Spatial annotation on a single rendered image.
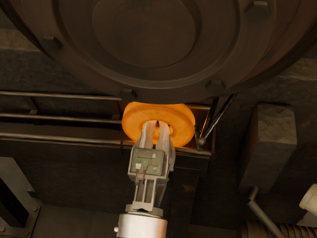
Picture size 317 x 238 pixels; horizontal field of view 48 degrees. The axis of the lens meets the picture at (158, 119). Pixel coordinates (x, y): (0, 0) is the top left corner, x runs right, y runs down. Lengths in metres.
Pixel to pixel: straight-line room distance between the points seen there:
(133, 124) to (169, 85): 0.30
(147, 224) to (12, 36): 0.47
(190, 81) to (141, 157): 0.24
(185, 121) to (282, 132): 0.19
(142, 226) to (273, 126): 0.32
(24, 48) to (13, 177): 0.95
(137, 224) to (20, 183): 1.04
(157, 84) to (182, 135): 0.30
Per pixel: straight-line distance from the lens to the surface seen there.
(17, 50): 0.80
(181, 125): 0.74
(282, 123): 0.75
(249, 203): 0.86
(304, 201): 0.82
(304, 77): 0.74
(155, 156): 0.67
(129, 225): 0.66
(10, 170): 1.68
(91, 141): 0.81
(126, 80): 0.49
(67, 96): 0.84
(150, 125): 0.74
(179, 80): 0.48
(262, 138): 0.72
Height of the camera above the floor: 1.38
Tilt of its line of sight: 54 degrees down
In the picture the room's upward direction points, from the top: straight up
